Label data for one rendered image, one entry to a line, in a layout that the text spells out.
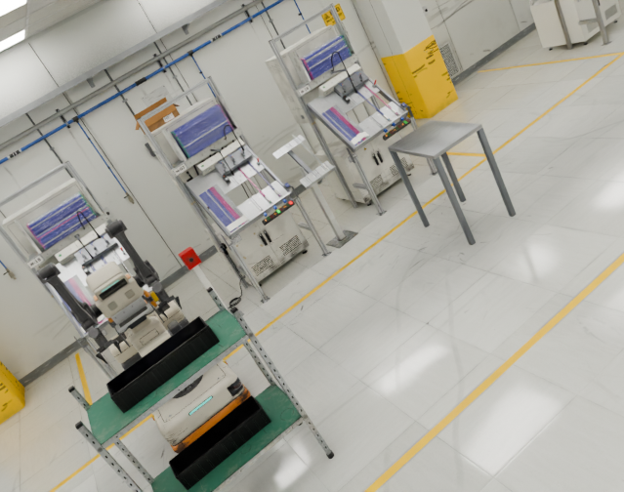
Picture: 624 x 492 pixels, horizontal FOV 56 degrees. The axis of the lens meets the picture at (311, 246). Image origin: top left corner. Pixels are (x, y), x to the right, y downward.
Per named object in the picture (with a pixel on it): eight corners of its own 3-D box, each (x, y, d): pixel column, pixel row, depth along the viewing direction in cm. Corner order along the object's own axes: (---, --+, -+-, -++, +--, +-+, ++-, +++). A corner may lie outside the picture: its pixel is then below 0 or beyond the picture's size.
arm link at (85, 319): (53, 262, 325) (35, 273, 322) (54, 264, 320) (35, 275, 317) (99, 319, 342) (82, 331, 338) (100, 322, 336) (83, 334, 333)
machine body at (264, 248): (312, 250, 582) (282, 198, 558) (256, 291, 563) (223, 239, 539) (285, 239, 639) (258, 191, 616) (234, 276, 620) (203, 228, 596)
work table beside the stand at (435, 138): (472, 245, 447) (433, 155, 416) (424, 226, 511) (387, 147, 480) (516, 214, 455) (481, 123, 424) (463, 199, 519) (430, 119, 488)
